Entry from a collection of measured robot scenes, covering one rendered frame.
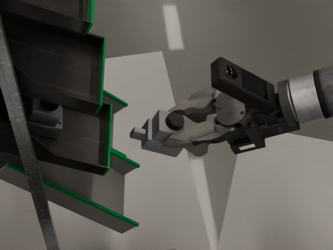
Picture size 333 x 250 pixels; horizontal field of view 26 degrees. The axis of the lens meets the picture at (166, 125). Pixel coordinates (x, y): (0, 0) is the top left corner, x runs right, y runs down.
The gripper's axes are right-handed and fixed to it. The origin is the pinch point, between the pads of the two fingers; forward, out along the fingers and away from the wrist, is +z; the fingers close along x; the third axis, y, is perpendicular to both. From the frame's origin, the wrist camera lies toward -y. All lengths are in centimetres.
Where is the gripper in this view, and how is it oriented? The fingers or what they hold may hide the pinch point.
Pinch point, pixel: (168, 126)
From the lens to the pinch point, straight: 116.1
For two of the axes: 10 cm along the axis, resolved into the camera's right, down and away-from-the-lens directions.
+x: -0.1, -8.0, 6.0
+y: 4.0, 5.5, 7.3
